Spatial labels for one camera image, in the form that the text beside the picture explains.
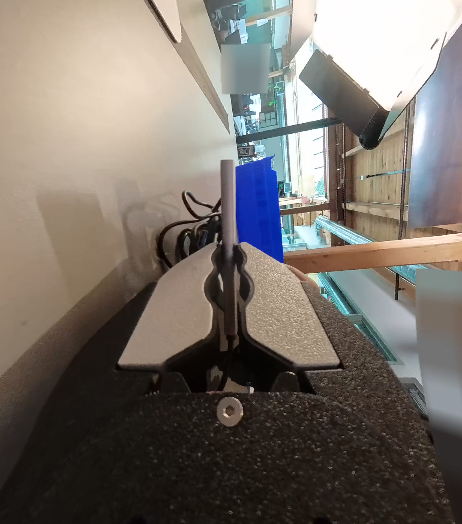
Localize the blue storage bin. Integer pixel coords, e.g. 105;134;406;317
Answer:
235;155;285;263

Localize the black usb-c cable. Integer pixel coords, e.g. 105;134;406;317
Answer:
157;190;223;271

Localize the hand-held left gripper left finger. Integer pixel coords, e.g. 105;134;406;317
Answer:
117;243;225;373

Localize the black hub cable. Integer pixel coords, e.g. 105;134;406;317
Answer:
218;336;232;391

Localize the dark brown panel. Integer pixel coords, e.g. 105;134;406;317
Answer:
409;0;462;229

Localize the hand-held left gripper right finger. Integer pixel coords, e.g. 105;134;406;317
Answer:
233;242;341;372

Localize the grey usb hub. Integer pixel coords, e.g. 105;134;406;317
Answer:
219;160;241;340

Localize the wooden beam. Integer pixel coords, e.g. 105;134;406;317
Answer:
284;231;462;274

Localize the studio light panel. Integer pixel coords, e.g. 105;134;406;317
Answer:
235;0;462;151

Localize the white lamp stand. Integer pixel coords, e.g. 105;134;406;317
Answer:
145;0;182;43

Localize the silver ventilation duct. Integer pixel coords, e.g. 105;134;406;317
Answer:
315;216;379;248

